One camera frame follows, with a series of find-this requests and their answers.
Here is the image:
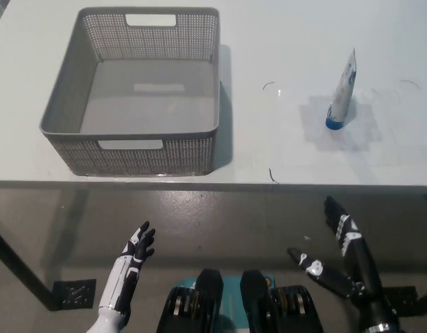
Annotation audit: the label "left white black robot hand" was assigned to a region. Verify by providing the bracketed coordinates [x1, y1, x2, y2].
[97, 221, 157, 318]

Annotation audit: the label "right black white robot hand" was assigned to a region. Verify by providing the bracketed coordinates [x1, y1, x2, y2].
[286, 196, 399, 327]

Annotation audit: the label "white blue shampoo tube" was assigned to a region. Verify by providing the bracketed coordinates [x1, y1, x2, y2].
[324, 47, 358, 131]

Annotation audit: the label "black table foot plate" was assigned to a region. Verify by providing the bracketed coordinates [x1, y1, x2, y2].
[381, 285, 427, 310]
[53, 278, 97, 311]

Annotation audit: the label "black metal table leg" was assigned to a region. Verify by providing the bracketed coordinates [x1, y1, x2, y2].
[0, 223, 62, 311]

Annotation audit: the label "black robot legs with teal base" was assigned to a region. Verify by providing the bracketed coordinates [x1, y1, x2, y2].
[156, 268, 324, 333]

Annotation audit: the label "grey perforated plastic basket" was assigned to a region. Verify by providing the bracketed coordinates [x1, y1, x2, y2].
[39, 6, 222, 178]

